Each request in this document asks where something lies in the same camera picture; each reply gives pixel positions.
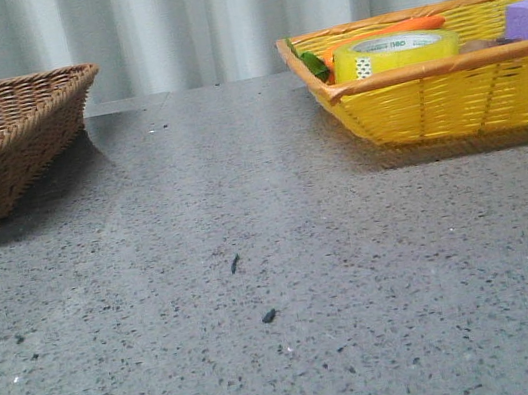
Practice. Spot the yellow tape roll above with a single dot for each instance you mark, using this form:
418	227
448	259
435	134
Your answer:
361	59

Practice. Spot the orange toy carrot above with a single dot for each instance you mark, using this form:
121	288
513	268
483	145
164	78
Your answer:
321	66

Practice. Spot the brown object in basket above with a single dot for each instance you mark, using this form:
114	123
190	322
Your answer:
480	44

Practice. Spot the yellow woven basket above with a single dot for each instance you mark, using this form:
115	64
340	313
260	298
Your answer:
471	94

